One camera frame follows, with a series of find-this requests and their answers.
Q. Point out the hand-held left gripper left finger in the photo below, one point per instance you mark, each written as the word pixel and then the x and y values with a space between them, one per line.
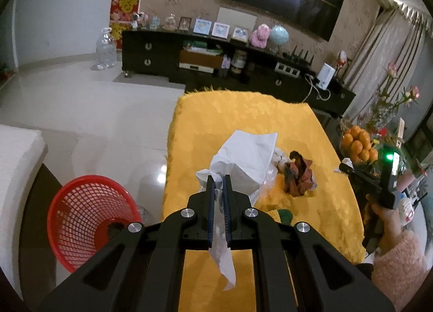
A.
pixel 211 203

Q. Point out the white sofa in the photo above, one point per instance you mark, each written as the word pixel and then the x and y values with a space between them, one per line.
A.
pixel 17 170

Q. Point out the small plush dolls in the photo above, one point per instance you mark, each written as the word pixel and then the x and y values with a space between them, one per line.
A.
pixel 141 20

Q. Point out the brown snack wrapper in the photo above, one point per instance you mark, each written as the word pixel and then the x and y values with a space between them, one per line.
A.
pixel 299 176

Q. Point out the red wall poster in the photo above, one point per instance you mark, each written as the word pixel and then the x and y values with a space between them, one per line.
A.
pixel 123 7

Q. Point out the white power strip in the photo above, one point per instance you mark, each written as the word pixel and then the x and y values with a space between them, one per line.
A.
pixel 287 69

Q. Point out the white tissue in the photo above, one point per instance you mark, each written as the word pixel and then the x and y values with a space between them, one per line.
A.
pixel 243 159

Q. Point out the yellow tablecloth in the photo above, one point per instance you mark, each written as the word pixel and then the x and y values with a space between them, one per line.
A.
pixel 236 115

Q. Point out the green snack wrapper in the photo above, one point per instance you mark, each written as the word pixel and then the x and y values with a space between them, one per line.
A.
pixel 286 215

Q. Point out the pink plush toy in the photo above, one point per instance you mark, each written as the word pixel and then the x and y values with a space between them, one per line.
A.
pixel 260 35

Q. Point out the glass snow globe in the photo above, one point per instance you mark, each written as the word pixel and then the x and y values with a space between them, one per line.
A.
pixel 171 22

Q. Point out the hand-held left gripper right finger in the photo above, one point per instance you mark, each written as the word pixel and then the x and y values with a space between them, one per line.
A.
pixel 226 203

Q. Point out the white picture frame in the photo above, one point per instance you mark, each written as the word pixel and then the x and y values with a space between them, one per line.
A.
pixel 221 29

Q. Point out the brown box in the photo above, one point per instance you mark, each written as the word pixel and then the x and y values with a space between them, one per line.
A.
pixel 199 58

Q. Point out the black television cabinet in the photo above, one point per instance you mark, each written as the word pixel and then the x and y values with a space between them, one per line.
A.
pixel 159 51

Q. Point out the blue picture frame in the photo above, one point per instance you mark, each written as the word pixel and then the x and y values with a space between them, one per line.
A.
pixel 202 26

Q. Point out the clear air cushion wrap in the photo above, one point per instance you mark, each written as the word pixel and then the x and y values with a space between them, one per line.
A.
pixel 279 156

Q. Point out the black router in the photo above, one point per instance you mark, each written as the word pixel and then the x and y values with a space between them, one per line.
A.
pixel 299 56

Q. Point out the light picture frame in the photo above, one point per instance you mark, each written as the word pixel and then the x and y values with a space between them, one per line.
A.
pixel 241 33

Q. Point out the white box device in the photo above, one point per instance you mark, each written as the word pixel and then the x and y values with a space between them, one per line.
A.
pixel 326 75

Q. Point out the clear ribbed plastic wrapper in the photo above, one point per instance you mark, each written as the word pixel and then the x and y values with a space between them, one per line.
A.
pixel 274 193

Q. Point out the white leaning board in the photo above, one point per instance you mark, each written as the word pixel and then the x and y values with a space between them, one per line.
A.
pixel 236 17

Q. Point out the glass jar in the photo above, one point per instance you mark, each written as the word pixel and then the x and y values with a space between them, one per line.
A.
pixel 239 60

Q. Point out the person's right forearm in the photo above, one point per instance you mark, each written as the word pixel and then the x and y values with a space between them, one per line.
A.
pixel 402 271

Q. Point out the pile of oranges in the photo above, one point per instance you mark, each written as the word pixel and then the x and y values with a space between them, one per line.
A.
pixel 358 144

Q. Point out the pink artificial flowers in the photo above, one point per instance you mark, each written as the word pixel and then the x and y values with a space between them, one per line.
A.
pixel 392 70

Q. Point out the dark picture frame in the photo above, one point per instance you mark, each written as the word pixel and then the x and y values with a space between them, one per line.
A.
pixel 185 23

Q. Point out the red plastic mesh basket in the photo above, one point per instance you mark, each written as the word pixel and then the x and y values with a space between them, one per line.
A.
pixel 74 210

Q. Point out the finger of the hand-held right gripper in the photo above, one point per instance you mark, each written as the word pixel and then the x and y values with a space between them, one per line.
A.
pixel 360 175

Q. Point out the beige curtain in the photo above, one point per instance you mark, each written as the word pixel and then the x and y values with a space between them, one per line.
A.
pixel 382 48

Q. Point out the green books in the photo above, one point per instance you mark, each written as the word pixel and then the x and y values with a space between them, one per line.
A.
pixel 203 48

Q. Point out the person's right hand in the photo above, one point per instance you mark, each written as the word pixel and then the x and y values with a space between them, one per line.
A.
pixel 387 227

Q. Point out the light blue globe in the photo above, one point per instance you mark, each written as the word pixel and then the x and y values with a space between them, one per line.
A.
pixel 279 35

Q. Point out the red and white figurine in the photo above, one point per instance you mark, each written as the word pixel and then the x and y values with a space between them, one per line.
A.
pixel 343 61

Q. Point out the clear large water bottle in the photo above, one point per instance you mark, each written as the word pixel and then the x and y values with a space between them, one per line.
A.
pixel 106 50

